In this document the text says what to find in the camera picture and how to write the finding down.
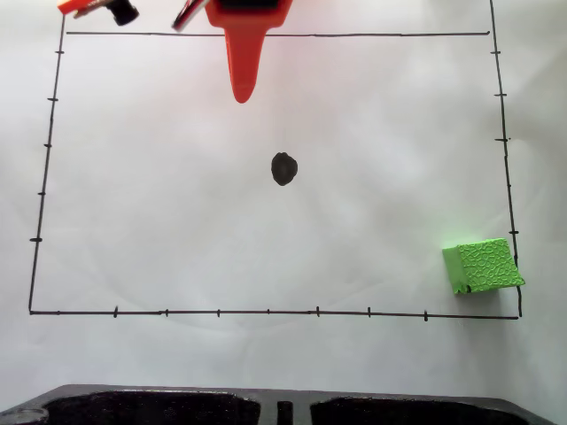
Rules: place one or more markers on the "green textured foam block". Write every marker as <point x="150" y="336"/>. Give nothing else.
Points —
<point x="485" y="265"/>

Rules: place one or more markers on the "black dot mark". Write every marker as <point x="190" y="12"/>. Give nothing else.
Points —
<point x="283" y="169"/>

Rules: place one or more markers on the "black plastic stand base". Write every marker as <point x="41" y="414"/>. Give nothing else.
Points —
<point x="133" y="407"/>

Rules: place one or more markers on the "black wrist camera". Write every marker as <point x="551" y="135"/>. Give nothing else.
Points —
<point x="124" y="11"/>

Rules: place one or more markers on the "orange camera mount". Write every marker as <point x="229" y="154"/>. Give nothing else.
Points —
<point x="84" y="6"/>

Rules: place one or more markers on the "white paper sheet, drawn frame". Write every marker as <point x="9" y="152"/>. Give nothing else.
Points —
<point x="177" y="221"/>

